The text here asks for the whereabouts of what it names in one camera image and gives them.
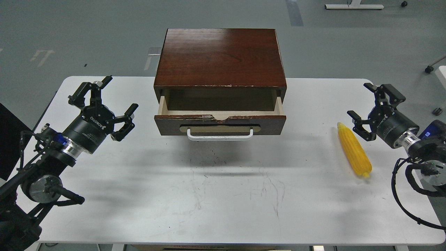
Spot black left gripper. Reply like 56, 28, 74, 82
62, 76, 139, 154

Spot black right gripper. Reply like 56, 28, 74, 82
347, 83, 420, 149

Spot yellow corn cob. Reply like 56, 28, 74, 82
337, 122, 372, 178

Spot wooden drawer with white handle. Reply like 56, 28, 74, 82
154, 96, 286, 141

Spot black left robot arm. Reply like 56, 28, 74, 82
0, 76, 138, 251

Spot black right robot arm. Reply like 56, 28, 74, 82
347, 83, 446, 230

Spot dark wooden drawer cabinet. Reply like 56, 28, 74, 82
153, 28, 287, 100

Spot black chair caster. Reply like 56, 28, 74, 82
425, 55, 446, 74

